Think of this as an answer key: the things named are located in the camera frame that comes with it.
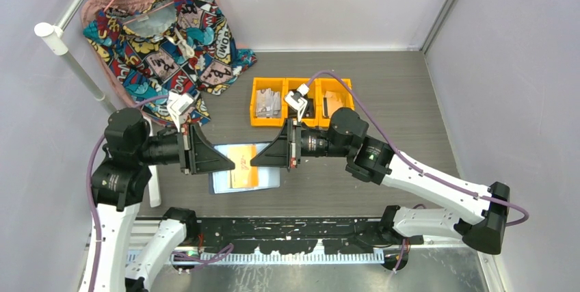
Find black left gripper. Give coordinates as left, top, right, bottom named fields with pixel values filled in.
left=133, top=122, right=234, bottom=174

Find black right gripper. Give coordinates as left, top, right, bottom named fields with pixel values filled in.
left=252, top=116, right=353, bottom=166

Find navy leather card holder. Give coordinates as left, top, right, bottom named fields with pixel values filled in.
left=209, top=142, right=281, bottom=194

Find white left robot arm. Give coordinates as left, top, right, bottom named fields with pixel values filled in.
left=79, top=108, right=235, bottom=291

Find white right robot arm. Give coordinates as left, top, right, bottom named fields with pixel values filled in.
left=250, top=107, right=510, bottom=255

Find yellow bin with silver cards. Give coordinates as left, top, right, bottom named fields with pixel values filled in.
left=250, top=77, right=287, bottom=127

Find yellow bin with black cards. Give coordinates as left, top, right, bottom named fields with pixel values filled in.
left=284, top=78, right=321, bottom=128

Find stack of black cards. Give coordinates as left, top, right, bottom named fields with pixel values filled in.
left=288, top=97, right=316, bottom=120

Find stack of gold cards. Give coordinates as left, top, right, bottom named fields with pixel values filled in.
left=323, top=91, right=345, bottom=118

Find yellow bin with gold cards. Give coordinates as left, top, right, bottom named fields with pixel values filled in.
left=314, top=78, right=355, bottom=128

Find comic print shorts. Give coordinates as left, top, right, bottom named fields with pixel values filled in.
left=83, top=0, right=257, bottom=125

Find silver clothes rack pole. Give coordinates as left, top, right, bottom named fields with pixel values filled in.
left=34, top=0, right=116, bottom=114

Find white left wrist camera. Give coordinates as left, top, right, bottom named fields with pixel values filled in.
left=166, top=92, right=195, bottom=131

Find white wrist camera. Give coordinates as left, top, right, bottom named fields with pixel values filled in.
left=166, top=92, right=195, bottom=131
left=284, top=83, right=310, bottom=122

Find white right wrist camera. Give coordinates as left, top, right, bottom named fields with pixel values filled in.
left=284, top=83, right=310, bottom=122

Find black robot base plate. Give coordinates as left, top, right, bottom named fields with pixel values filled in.
left=170, top=217, right=424, bottom=270

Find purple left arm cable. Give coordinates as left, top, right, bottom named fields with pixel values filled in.
left=85, top=95, right=171, bottom=292

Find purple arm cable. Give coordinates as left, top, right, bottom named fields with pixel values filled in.
left=85, top=95, right=171, bottom=292
left=304, top=70, right=530, bottom=228

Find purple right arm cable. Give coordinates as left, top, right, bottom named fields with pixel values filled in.
left=304, top=70, right=530, bottom=228

